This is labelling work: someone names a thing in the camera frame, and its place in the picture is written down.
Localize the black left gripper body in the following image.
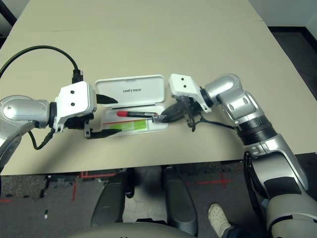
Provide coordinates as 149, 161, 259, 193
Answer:
65, 112, 95, 139

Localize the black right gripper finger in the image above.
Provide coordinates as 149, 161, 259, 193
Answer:
164, 103, 186, 116
160, 113, 185, 124

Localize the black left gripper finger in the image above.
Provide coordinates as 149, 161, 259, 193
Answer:
86, 128, 120, 139
96, 93, 118, 105

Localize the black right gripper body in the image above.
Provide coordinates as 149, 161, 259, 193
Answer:
174, 96, 203, 131

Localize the green stationery pack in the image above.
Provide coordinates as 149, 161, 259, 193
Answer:
110, 119, 147, 131

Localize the white plastic pencil case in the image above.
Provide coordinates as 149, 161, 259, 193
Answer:
95, 74, 170, 136

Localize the black marker with red cap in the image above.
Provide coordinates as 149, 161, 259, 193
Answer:
116, 111, 159, 118

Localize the dark grey robot left leg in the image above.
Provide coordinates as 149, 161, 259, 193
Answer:
90, 171, 136, 228

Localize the dark grey robot leg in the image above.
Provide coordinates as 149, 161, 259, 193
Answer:
90, 171, 136, 228
162, 167, 199, 236

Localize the dark grey robot right leg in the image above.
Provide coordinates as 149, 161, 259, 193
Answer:
162, 167, 199, 236

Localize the beige robot torso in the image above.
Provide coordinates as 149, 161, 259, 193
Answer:
63, 221, 196, 238

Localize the white perforated shoe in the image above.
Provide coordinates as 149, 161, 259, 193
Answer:
207, 203, 232, 238

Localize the blue jeans leg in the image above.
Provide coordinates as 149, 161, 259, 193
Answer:
222, 224, 246, 238

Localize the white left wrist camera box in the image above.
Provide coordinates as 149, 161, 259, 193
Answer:
53, 81, 98, 133

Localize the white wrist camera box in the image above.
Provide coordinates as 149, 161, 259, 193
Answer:
168, 73, 211, 114
53, 81, 98, 133

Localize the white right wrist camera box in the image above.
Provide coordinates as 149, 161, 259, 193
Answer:
168, 73, 211, 114

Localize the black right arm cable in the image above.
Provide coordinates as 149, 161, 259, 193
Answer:
187, 115, 269, 206

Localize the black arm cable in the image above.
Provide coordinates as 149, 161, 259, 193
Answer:
187, 115, 269, 206
0, 45, 84, 150

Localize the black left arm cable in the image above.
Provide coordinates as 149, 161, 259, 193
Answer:
0, 45, 84, 150

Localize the black metal frame leg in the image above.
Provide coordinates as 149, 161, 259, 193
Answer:
0, 3, 18, 28

